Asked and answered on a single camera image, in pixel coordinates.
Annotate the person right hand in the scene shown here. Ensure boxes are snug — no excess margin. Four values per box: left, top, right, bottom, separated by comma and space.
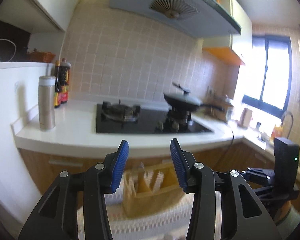
274, 200, 293, 226

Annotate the striped woven table mat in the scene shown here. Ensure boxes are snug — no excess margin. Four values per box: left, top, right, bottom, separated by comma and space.
105, 187, 194, 239

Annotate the white electric kettle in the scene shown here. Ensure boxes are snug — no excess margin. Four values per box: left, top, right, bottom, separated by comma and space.
239, 108, 253, 128

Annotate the rice cooker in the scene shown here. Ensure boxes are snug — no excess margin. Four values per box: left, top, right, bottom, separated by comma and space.
211, 98, 234, 124

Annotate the yellow plastic utensil basket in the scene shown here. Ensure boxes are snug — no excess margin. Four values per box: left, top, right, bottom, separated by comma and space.
122, 162, 185, 218

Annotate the black gas stove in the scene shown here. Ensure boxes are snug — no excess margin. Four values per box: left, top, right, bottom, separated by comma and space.
95, 101, 212, 134

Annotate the slim dark vinegar bottle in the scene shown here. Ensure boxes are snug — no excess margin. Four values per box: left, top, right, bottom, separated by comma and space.
54, 60, 62, 108

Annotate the black wok with lid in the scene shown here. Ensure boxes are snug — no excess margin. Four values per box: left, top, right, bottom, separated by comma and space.
164, 82, 222, 112

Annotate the steel thermos flask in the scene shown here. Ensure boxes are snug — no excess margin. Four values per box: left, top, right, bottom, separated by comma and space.
38, 76, 56, 130

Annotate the white fridge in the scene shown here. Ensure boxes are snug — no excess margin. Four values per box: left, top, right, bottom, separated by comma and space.
0, 62, 53, 235

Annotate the dark soy sauce bottle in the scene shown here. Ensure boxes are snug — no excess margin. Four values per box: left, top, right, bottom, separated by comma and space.
59, 58, 71, 104

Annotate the range hood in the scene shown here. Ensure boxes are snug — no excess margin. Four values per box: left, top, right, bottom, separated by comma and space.
109, 0, 241, 38

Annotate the orange wall cabinet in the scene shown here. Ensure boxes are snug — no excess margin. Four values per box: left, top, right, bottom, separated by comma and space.
202, 0, 253, 66

